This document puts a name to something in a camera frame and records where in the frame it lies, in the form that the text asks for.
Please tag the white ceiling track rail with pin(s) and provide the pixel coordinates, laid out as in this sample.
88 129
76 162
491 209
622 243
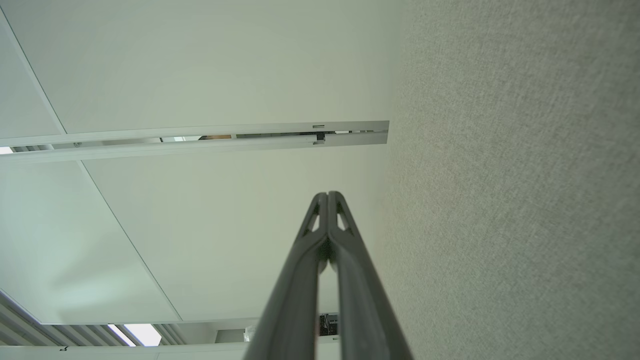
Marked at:
200 146

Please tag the bright ceiling light panel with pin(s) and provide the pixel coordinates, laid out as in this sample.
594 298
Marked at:
142 334

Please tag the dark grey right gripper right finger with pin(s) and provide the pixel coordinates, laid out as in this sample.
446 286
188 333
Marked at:
365 310

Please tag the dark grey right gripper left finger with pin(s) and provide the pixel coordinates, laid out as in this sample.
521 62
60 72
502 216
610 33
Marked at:
292 300

